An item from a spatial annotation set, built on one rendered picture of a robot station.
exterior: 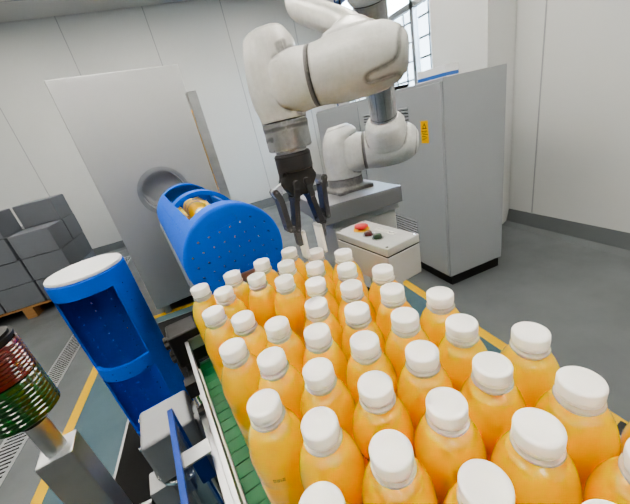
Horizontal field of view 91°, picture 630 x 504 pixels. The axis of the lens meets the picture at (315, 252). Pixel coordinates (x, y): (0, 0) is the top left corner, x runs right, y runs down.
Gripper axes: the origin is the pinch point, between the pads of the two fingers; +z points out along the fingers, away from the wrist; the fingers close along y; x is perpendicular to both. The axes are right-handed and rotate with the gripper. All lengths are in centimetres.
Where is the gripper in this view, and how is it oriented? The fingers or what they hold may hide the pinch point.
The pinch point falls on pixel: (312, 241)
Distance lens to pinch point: 71.2
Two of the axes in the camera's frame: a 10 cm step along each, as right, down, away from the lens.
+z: 2.1, 9.0, 3.9
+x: 5.0, 2.4, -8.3
